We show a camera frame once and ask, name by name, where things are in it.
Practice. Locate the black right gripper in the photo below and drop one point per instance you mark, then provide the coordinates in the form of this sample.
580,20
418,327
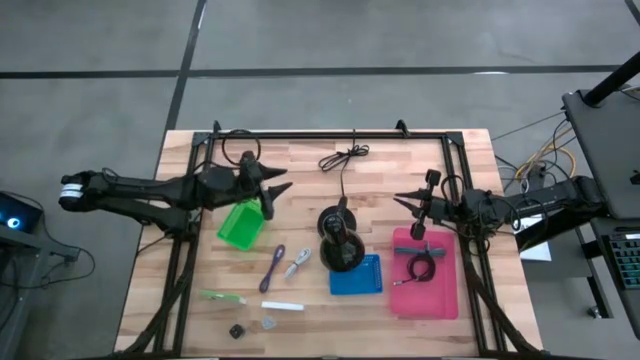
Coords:
437,210

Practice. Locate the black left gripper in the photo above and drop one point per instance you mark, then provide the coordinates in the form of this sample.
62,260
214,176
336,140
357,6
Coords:
250,177

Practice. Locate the white card reader box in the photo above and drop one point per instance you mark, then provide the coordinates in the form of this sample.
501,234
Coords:
282,305

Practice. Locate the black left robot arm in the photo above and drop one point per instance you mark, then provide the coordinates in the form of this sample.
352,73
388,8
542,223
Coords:
150,195

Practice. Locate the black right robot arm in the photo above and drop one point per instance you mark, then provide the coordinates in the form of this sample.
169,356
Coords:
540,197

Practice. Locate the pink plastic bin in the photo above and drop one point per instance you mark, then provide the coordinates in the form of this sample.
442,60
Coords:
425,300

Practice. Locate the green plastic basket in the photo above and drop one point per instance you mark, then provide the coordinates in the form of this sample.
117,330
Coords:
240,227

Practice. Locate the black gooseneck desk lamp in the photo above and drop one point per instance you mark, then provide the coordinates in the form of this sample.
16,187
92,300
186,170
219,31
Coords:
342,255

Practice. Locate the blue plastic basket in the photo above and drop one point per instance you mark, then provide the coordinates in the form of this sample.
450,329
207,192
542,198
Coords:
362,280

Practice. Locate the green marker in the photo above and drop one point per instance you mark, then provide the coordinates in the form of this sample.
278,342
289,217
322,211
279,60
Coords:
220,296

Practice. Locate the white printed paper sheet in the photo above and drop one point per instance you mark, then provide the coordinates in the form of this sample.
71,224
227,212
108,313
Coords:
537,250

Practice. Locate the small black cube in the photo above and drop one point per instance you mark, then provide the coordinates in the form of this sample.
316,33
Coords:
237,331

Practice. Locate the dark grey desk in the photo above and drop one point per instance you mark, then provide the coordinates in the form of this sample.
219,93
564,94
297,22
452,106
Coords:
610,150

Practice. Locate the small caster wheel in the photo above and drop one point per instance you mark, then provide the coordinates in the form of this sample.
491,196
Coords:
594,312

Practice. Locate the black keyboard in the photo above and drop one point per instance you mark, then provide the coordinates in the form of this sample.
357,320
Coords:
627,260

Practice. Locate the black pole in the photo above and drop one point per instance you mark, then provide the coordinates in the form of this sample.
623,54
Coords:
612,80

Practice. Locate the grey metal stand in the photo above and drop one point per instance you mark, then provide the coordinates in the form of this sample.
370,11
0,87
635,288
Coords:
40,245

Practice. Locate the black computer with blue light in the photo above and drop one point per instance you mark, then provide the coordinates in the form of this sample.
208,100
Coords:
15,215

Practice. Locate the black frame clamp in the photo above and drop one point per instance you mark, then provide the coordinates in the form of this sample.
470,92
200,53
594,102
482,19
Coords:
216,127
402,128

